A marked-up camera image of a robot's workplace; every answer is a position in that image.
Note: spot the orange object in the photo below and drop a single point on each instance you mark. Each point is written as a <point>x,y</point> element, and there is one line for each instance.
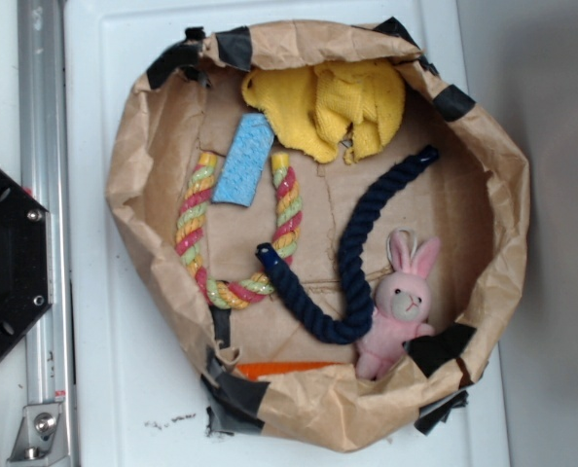
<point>255,371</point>

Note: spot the light blue sponge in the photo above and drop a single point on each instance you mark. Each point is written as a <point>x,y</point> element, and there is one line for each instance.
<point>244,163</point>

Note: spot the brown paper bag bin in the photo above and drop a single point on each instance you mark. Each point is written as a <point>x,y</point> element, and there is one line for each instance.
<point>475,197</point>

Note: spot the pink plush bunny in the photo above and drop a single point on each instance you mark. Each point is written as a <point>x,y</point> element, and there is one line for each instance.
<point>402,304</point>

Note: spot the yellow cloth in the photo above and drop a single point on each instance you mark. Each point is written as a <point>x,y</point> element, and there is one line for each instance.
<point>315,108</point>

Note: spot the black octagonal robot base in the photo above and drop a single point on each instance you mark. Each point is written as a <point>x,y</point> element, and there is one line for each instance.
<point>24,279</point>

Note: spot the aluminium extrusion rail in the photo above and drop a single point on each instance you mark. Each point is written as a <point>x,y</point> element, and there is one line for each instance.
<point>49,349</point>

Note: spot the metal corner bracket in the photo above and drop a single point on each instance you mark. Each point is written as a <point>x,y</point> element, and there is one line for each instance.
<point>40,440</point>

